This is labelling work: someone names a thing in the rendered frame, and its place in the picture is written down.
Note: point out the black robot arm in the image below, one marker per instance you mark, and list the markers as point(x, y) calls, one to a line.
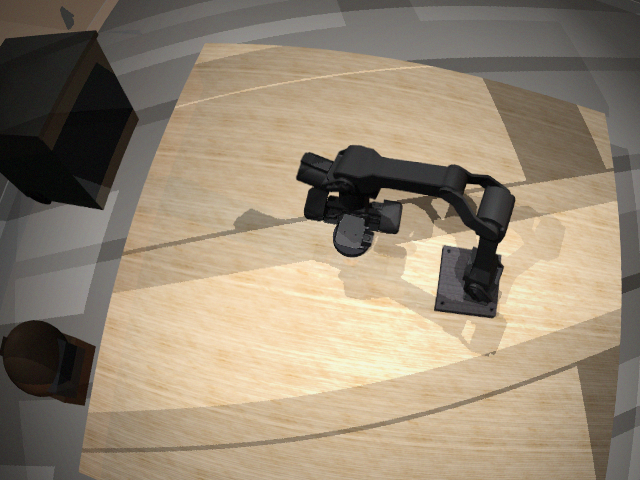
point(358, 173)

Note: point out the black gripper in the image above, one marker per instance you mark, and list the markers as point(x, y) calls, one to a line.
point(383, 216)

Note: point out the dark grey round pedestal with shaft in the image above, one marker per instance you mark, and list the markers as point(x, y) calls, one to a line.
point(347, 251)

